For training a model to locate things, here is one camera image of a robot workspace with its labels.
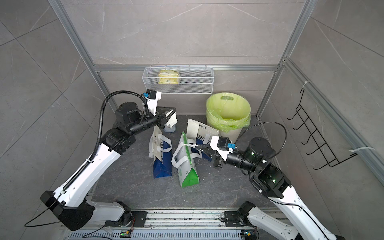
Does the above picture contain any blue white paper bag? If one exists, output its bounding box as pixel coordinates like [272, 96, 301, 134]
[186, 119, 220, 145]
[149, 126, 173, 179]

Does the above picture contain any green white paper bag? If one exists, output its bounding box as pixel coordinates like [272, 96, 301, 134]
[171, 132, 202, 188]

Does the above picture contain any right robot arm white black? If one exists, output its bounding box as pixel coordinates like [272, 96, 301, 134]
[195, 136, 343, 240]

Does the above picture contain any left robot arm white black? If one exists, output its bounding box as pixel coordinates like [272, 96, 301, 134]
[41, 89, 176, 231]

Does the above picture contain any yellow wipes pack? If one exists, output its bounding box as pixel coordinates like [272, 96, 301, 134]
[158, 70, 181, 85]

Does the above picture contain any white trash bin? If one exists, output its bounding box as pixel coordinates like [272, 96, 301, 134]
[206, 92, 252, 144]

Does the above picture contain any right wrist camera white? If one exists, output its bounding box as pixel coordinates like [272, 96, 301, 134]
[210, 136, 236, 161]

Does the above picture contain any white wire mesh basket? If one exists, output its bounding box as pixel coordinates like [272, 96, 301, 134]
[142, 67, 215, 94]

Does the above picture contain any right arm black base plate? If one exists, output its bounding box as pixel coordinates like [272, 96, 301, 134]
[220, 211, 257, 228]

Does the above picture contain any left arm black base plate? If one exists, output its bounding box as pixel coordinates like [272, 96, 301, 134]
[105, 211, 148, 228]

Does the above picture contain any black wire hook rack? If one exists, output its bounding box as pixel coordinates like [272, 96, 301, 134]
[287, 89, 358, 171]

